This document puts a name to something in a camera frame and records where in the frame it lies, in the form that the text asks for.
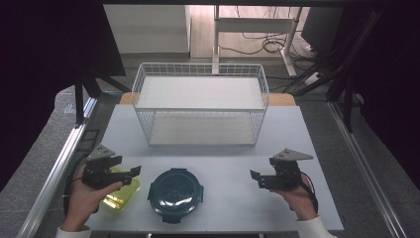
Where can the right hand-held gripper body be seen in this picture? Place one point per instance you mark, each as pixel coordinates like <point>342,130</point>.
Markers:
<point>287,175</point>

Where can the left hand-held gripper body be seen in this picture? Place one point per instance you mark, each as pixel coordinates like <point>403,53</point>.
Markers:
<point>97,175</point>

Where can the yellow rectangular food container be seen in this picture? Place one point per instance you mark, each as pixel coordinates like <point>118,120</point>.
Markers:
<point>124,196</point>

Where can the round container with dark lid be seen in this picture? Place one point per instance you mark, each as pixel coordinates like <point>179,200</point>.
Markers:
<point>175,195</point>

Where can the person's right hand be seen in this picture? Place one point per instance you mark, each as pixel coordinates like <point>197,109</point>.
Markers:
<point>300,201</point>

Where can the person's left hand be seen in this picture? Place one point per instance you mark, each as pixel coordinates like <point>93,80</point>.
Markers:
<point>81,201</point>

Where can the wooden table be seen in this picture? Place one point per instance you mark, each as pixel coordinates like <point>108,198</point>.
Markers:
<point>280,99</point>

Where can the black metal stand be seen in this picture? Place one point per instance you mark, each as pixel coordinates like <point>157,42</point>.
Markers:
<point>346,99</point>
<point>79,99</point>

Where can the white power strip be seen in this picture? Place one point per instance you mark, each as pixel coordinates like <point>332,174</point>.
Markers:
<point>312,78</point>

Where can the dark curtain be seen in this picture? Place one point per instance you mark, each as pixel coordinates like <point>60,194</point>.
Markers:
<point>393,82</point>
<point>39,66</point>

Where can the white cabinet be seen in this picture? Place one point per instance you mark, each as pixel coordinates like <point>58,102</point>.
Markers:
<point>148,29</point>

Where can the aluminium rail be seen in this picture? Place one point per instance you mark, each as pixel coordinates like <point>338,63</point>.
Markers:
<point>366,172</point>
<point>56,175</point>

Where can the white desk frame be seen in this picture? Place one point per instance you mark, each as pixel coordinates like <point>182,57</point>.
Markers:
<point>254,24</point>

